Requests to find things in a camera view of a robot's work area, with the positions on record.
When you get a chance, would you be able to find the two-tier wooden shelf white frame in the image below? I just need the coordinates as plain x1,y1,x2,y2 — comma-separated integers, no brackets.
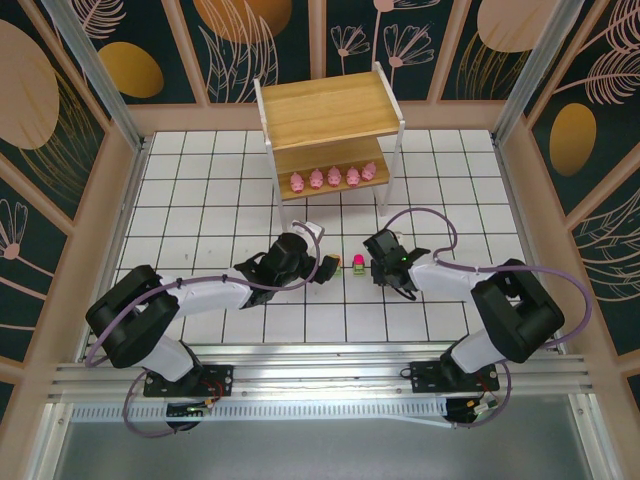
253,62,406,235

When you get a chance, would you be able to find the black base plate right arm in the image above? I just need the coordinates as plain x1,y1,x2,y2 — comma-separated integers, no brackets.
409,359,501,394

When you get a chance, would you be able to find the black base plate left arm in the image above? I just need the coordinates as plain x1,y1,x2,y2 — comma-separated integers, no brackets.
143,363,235,399

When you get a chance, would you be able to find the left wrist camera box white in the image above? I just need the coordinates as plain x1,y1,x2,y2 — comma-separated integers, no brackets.
289,218,325,246

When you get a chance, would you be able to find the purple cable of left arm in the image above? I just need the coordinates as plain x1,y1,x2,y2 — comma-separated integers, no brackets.
85,222,321,440

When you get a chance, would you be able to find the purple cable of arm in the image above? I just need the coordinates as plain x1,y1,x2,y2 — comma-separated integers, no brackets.
387,207,595,430
85,222,321,440

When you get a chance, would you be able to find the aluminium mounting rail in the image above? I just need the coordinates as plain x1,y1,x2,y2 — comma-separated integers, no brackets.
47,342,594,401

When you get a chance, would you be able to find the white slotted cable duct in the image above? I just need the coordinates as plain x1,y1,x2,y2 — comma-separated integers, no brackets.
72,397,451,424

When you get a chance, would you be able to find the black electronics board with wires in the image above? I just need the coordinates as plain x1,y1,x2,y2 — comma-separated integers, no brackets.
164,398,221,432
443,394,502,430

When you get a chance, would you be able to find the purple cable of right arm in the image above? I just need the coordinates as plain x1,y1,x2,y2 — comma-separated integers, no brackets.
387,207,595,430

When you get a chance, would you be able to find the aluminium frame post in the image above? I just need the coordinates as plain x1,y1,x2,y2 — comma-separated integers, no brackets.
491,0,585,146
39,0,147,152

